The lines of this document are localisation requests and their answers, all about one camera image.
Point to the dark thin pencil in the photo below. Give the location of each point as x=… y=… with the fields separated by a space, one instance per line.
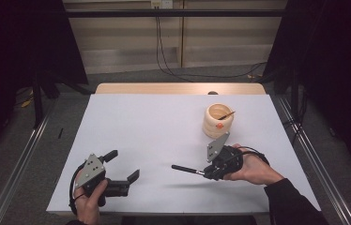
x=226 y=116

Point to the small black floor item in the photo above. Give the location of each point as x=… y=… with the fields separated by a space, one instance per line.
x=60 y=133

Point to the black makeup brush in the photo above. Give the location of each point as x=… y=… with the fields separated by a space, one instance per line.
x=186 y=169

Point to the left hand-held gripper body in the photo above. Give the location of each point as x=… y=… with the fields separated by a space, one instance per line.
x=90 y=172

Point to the black curtain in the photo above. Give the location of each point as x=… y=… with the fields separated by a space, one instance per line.
x=23 y=47
x=336 y=62

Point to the person's left hand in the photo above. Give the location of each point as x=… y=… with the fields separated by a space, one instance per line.
x=89 y=209

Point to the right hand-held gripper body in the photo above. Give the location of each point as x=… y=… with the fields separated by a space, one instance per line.
x=226 y=156

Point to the white table mat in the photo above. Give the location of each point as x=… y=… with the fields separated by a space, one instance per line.
x=148 y=125

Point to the aluminium rail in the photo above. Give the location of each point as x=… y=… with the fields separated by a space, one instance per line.
x=20 y=162
x=317 y=162

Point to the black metal stand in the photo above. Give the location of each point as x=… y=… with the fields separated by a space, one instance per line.
x=37 y=100
x=294 y=97

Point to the white wall socket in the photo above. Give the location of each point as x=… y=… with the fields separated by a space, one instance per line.
x=161 y=3

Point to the black horizontal bar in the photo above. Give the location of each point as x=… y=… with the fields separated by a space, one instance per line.
x=164 y=13

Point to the person's right hand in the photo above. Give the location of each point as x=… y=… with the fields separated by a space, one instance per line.
x=258 y=172

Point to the cream ringed brush holder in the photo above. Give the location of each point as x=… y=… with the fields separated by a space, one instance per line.
x=214 y=129

